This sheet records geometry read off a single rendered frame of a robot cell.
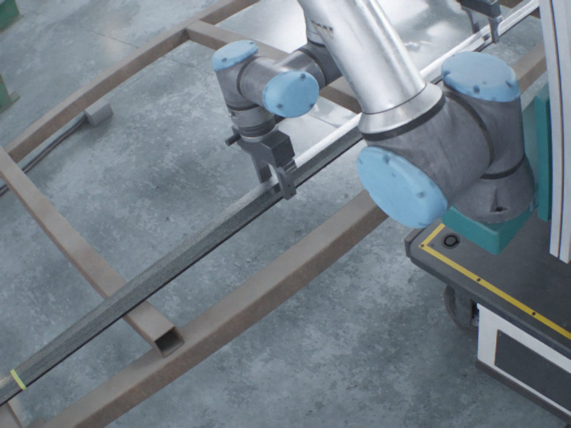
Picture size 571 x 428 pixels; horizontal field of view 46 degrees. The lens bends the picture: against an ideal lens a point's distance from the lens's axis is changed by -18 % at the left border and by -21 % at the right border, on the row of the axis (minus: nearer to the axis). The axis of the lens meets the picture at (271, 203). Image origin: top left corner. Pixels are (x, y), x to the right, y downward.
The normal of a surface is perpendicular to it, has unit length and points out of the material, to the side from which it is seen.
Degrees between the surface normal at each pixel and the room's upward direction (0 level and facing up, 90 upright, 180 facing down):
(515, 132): 90
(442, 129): 65
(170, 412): 0
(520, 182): 70
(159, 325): 0
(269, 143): 0
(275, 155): 90
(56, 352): 75
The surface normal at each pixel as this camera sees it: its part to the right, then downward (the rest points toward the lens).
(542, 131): -0.74, 0.57
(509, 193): 0.11, 0.33
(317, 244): -0.24, -0.72
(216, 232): 0.52, 0.20
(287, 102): 0.55, 0.44
